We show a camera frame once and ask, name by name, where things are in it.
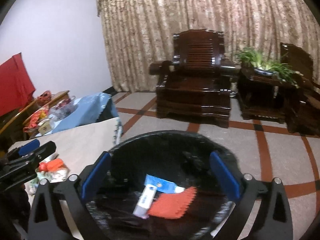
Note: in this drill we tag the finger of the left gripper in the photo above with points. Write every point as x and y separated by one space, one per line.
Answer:
38 155
25 149

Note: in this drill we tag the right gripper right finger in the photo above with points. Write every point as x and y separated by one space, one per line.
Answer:
273 220

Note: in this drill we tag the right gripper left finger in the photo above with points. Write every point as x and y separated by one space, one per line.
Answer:
46 218

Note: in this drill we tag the black trash bag bin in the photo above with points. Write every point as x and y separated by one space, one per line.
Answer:
172 162

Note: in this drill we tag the orange foam net sleeve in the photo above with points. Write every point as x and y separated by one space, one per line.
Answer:
51 166

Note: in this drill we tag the red snack packages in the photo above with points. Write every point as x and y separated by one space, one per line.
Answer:
36 118

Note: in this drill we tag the beige tissue box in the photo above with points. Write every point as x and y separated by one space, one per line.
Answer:
45 126

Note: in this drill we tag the grey table mat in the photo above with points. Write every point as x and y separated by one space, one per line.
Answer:
82 146

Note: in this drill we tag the glass fruit bowl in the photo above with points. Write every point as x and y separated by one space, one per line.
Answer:
63 109

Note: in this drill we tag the red cloth cover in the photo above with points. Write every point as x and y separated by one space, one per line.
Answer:
15 84

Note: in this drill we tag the blue tablecloth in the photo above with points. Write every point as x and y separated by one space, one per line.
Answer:
89 109

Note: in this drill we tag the white tube in bin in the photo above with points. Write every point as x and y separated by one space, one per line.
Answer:
145 201

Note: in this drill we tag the orange foam net in bin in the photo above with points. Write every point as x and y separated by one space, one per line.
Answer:
172 205

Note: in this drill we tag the dark wooden armchair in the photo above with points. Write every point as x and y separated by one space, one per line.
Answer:
197 81
302 103

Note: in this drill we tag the dark wooden side table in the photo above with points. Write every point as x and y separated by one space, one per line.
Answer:
262 96

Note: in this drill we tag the potted green plant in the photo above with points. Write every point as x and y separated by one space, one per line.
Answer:
255 66

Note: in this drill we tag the wooden chair frame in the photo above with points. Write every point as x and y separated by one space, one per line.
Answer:
12 131

